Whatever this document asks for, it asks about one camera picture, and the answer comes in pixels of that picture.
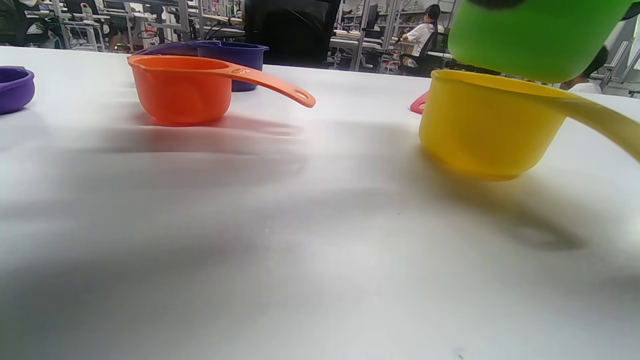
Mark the red plastic measuring cup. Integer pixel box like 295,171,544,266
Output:
410,90,431,115

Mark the yellow plastic measuring cup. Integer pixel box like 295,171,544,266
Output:
419,69,640,182

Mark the person's right hand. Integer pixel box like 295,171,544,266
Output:
467,0,528,10

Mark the purple plastic measuring cup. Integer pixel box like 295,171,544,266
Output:
0,66,36,116

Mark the navy plastic measuring cup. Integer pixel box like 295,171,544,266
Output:
131,41,270,93

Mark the orange plastic measuring cup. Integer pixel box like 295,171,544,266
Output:
127,54,317,127

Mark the black mesh office chair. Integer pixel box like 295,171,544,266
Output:
243,0,342,69

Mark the green plastic measuring cup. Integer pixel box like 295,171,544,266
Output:
447,0,636,84

